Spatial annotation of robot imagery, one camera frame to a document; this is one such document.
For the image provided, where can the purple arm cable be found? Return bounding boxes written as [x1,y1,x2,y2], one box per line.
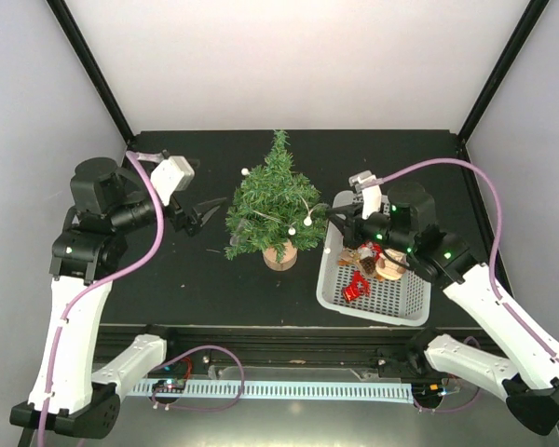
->
[35,151,246,447]
[376,157,559,378]

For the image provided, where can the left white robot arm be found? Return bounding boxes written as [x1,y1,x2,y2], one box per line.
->
[9,152,225,442]

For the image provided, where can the white slotted cable duct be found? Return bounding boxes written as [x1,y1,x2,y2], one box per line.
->
[129,379,414,404]

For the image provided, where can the black frame post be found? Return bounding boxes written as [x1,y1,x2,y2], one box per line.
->
[47,0,135,143]
[457,0,550,144]

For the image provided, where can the right black frame post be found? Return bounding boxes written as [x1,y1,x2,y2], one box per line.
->
[457,0,550,144]

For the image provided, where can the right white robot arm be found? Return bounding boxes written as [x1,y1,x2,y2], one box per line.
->
[326,183,559,435]

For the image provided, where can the red gift box ornament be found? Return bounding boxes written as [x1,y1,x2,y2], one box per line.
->
[342,285,361,303]

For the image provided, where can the white perforated plastic basket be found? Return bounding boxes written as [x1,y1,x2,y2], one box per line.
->
[316,190,433,327]

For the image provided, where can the right circuit board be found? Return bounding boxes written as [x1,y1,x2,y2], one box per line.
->
[412,376,462,398]

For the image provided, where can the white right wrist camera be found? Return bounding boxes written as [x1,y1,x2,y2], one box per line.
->
[348,170,382,220]

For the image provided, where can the clear light battery box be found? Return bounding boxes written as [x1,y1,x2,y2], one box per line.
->
[229,219,252,248]

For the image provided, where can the snowman ornament with hat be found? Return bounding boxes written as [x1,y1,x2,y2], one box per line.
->
[375,249,408,281]

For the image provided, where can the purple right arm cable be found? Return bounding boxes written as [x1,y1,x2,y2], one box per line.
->
[376,157,559,378]

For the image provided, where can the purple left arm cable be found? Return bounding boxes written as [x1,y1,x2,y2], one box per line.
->
[35,151,246,447]

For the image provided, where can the red reindeer ornament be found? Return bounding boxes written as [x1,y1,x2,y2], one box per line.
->
[348,272,370,295]

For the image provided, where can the pine cone ornament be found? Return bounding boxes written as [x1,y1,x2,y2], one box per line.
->
[359,256,376,277]

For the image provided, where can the small green christmas tree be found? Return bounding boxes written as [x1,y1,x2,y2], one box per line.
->
[225,129,329,272]

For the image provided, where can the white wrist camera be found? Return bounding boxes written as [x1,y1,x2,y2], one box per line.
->
[150,156,195,207]
[348,170,382,220]

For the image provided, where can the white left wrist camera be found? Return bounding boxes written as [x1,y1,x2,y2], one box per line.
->
[150,156,195,207]

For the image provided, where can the left green circuit board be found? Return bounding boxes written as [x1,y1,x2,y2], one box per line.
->
[152,378,186,394]

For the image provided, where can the white string lights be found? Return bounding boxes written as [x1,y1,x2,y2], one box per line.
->
[232,165,328,253]

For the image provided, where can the left black frame post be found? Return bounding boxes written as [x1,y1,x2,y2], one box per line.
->
[47,0,135,143]

